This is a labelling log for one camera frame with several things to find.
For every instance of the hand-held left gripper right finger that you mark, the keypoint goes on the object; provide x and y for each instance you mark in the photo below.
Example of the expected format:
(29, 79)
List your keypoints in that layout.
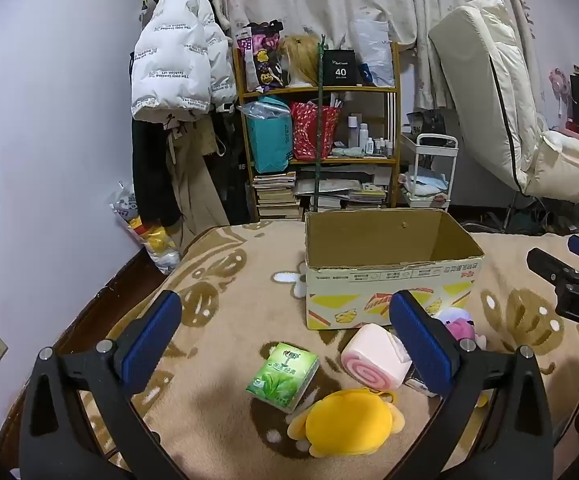
(422, 345)

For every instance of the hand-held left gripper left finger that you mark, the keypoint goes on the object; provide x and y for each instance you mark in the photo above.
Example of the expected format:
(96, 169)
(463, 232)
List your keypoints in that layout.
(154, 340)

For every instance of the purple plush toy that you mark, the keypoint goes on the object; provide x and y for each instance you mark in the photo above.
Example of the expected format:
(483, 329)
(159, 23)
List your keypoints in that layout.
(457, 327)

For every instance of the pink swirl roll cushion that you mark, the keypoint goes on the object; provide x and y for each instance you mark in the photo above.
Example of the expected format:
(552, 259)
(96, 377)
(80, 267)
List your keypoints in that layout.
(374, 352)

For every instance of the printed cardboard box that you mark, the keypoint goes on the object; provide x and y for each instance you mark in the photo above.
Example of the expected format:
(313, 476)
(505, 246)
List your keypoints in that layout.
(369, 285)

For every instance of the clear plastic toy packet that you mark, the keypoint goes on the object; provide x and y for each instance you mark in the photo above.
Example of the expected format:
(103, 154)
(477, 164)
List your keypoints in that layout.
(414, 382)

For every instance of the beige patterned blanket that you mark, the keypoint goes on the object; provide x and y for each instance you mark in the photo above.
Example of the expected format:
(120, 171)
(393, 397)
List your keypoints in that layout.
(229, 280)

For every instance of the clear bag of toys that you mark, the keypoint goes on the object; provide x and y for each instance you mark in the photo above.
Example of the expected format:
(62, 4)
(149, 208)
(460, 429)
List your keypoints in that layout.
(157, 240)

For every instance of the yellow plush toy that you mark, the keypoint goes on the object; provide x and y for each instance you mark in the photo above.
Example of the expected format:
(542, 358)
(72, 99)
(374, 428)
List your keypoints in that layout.
(344, 420)

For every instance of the green tissue pack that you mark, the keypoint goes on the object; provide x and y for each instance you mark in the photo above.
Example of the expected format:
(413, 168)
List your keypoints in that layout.
(284, 375)

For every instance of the beige hanging garment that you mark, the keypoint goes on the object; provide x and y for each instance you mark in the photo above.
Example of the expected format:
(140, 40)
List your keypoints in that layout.
(194, 185)

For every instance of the black hanging coat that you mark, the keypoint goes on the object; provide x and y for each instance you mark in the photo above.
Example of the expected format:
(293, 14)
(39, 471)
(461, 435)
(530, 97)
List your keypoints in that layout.
(149, 175)

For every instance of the white trolley cart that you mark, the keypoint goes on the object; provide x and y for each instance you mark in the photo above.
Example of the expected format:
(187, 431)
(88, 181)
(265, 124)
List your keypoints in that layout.
(432, 141)

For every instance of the pile of papers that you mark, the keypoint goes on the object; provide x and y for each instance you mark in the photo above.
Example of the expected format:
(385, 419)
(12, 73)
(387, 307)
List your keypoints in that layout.
(339, 190)

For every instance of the stack of books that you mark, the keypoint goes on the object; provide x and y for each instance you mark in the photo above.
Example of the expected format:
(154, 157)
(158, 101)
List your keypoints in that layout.
(275, 195)

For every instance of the cream folded mattress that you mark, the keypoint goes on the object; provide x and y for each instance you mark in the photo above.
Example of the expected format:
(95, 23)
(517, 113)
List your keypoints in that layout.
(484, 70)

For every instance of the green pole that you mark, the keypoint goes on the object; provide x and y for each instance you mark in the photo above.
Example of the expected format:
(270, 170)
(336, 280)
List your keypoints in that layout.
(318, 160)

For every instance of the row of small bottles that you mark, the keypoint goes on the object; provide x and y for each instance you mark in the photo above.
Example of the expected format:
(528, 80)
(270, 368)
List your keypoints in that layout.
(364, 135)

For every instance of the teal shopping bag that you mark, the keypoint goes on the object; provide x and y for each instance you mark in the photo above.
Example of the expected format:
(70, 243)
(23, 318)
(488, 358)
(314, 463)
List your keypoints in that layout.
(269, 145)

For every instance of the red patterned bag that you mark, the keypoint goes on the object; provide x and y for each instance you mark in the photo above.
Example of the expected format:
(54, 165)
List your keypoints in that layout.
(314, 132)

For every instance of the white plastic bag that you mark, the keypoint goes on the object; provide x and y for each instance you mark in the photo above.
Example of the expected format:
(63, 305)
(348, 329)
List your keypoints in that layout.
(374, 50)

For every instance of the wooden shelf rack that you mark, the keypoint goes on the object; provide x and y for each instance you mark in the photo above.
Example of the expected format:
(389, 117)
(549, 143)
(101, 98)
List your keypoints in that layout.
(319, 89)

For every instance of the white puffer jacket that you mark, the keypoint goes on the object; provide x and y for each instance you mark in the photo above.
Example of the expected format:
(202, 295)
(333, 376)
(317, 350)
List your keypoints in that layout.
(179, 60)

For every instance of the black box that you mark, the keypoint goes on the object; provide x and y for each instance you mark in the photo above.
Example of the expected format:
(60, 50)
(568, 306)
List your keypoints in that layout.
(342, 67)

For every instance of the purple cartoon print bag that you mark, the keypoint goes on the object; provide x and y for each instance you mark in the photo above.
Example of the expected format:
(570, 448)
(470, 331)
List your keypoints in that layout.
(262, 60)

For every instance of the blonde wig on head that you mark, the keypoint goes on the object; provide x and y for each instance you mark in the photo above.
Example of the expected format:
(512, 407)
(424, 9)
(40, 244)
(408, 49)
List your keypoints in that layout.
(299, 55)

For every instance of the dark wooden bed frame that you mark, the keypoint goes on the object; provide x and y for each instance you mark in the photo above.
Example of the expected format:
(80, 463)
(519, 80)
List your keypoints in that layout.
(104, 300)

